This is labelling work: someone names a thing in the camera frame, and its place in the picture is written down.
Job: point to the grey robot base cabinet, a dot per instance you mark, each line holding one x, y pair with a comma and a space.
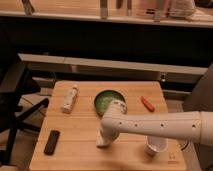
201, 99

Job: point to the black office chair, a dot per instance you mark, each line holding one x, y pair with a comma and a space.
16, 81

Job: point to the black remote control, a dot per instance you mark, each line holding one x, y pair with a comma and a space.
51, 142

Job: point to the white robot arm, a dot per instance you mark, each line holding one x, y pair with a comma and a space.
195, 126

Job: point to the white plastic bottle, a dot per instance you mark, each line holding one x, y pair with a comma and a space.
69, 99

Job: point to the green bowl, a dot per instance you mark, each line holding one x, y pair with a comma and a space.
104, 98

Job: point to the orange carrot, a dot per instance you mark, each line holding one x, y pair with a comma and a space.
147, 104

